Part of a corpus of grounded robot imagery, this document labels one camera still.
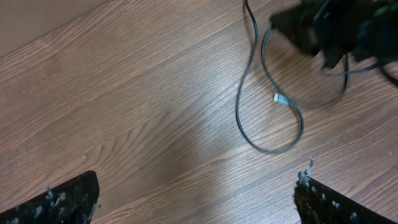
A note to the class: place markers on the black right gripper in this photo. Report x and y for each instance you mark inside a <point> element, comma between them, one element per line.
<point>296,24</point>

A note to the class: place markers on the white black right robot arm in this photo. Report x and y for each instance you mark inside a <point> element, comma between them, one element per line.
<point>364,28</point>

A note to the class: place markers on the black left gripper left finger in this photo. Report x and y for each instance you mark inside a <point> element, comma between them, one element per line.
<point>72,202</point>

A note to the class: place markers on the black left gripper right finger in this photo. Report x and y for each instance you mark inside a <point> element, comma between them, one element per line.
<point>316,203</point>

